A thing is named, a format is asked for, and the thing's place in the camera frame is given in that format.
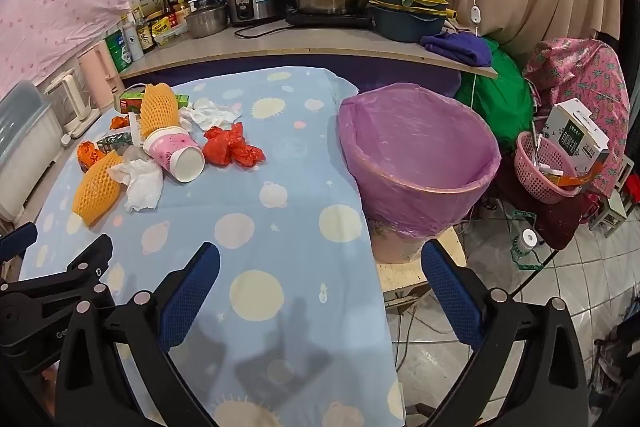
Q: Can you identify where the white electric kettle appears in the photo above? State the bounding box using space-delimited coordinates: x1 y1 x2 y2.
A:
45 69 101 138

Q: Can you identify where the blue dotted blanket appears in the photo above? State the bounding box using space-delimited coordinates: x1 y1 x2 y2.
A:
17 67 406 427

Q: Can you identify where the wooden counter board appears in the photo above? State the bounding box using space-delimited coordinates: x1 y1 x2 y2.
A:
120 19 500 80

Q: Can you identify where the red plastic bag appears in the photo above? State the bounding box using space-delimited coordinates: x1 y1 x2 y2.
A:
203 122 265 168

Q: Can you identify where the dark green small carton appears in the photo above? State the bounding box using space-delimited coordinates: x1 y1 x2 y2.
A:
96 133 133 154

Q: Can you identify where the pink floral cloth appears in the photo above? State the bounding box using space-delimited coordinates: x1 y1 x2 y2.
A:
522 38 631 195

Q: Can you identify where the dark blue basin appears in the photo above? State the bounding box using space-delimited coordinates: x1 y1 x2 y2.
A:
372 4 447 44

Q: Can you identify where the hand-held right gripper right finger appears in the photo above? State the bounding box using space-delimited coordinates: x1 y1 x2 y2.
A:
421 239 588 427

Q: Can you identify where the yellow packet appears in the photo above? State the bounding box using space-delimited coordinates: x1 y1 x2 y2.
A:
150 16 181 45

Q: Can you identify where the steel bowl with lid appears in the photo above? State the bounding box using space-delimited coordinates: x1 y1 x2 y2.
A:
185 0 230 39

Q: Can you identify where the pink electric kettle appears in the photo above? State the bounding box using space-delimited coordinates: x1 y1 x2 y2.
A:
77 42 126 110

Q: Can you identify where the light green carton box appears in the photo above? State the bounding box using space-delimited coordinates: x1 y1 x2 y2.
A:
114 90 191 114

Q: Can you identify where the orange packet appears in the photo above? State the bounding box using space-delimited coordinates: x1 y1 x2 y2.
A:
547 159 601 192

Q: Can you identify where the pink plastic basket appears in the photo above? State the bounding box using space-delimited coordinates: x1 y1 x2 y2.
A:
515 131 583 204

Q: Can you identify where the white carton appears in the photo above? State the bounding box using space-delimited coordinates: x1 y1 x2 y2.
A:
127 0 163 20

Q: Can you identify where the purple towel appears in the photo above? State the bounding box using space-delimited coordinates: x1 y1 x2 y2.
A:
420 31 493 68

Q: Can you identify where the white tissue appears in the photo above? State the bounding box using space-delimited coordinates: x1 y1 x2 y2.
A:
179 98 243 132
107 157 165 214

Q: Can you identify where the small white stool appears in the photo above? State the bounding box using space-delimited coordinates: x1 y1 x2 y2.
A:
590 187 633 238

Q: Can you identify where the orange foam fruit net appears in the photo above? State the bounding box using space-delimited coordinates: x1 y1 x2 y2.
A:
71 152 125 228
140 83 180 138

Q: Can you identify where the dark red cloth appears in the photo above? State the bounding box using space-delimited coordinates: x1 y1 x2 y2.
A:
500 152 601 250

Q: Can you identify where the pink paper cup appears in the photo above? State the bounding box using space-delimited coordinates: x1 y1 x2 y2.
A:
143 125 205 183

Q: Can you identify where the clear plastic storage box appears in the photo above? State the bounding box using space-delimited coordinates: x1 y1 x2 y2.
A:
0 79 68 223

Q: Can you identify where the white box green label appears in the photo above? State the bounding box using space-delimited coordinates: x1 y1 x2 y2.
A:
544 98 611 180

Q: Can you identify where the dark cloth pile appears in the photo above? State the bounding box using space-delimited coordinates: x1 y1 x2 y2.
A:
590 322 640 408

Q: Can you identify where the green bag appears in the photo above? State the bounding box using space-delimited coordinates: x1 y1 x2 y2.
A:
454 38 535 152

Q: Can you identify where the wooden stool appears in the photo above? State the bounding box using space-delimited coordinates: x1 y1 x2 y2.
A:
372 227 468 308

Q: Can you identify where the black power cord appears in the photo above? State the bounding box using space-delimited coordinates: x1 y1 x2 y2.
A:
234 23 291 40

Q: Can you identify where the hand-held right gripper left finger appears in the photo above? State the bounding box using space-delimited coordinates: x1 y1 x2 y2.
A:
55 242 222 427

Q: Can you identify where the black induction cooktop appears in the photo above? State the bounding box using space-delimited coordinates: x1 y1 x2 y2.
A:
285 4 375 31

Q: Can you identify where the orange plastic wrapper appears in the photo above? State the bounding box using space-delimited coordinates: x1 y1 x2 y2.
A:
76 142 107 172

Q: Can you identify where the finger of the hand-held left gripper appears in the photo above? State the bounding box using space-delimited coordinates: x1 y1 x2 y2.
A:
0 222 39 264
0 234 115 308

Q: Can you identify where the white bottle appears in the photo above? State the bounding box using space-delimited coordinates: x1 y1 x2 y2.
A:
120 19 146 62

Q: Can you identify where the green white pack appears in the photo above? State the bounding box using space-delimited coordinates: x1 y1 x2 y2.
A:
104 31 132 72

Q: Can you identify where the pink bin with purple liner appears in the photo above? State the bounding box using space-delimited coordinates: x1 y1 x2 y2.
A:
337 82 502 264

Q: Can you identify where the dark sauce bottle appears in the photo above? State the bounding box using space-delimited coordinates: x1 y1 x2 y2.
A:
134 9 157 54

